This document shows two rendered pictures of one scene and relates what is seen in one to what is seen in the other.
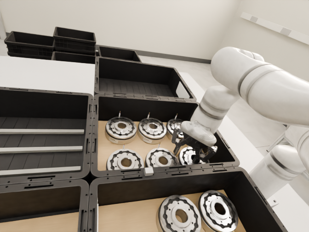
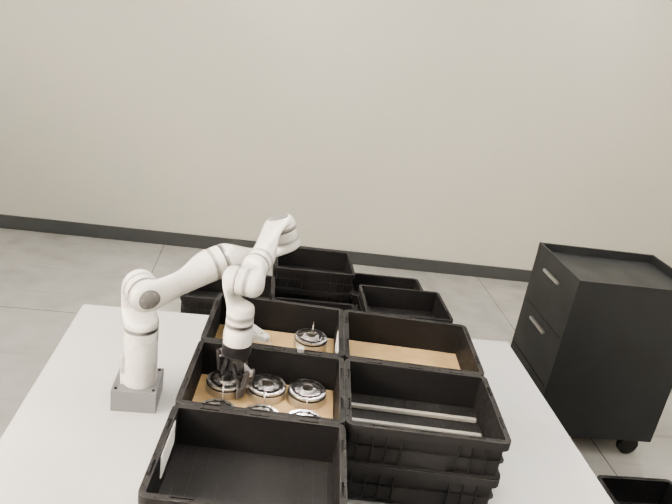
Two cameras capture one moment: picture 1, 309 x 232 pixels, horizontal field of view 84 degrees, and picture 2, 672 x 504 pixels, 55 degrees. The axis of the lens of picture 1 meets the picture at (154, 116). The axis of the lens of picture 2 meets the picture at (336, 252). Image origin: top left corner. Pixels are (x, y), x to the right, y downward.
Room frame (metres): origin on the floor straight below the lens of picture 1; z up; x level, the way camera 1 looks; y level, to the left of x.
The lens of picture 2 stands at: (1.64, 0.60, 1.83)
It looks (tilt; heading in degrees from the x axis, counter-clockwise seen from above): 21 degrees down; 202
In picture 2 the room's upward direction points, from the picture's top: 9 degrees clockwise
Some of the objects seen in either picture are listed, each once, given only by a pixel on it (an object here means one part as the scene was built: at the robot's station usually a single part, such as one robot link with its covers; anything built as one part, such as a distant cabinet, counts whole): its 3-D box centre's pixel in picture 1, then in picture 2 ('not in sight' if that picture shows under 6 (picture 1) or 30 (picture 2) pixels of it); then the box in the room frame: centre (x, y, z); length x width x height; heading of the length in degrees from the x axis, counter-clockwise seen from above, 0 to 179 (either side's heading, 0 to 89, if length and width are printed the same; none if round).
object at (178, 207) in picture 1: (180, 216); not in sight; (0.19, -0.13, 0.86); 0.05 x 0.05 x 0.01
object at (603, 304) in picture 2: not in sight; (589, 351); (-1.43, 0.75, 0.45); 0.62 x 0.45 x 0.90; 120
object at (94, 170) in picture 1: (161, 129); (266, 381); (0.39, -0.03, 0.92); 0.40 x 0.30 x 0.02; 115
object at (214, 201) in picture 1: (219, 209); not in sight; (0.24, -0.23, 0.86); 0.05 x 0.05 x 0.01
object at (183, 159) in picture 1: (194, 159); (226, 379); (0.37, -0.16, 0.86); 0.10 x 0.10 x 0.01
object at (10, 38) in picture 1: (35, 55); not in sight; (1.59, 1.42, 0.31); 0.40 x 0.30 x 0.34; 120
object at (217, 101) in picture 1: (230, 84); (238, 295); (0.39, -0.14, 1.12); 0.09 x 0.07 x 0.15; 103
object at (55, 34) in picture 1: (76, 54); not in sight; (1.79, 1.07, 0.37); 0.40 x 0.30 x 0.45; 120
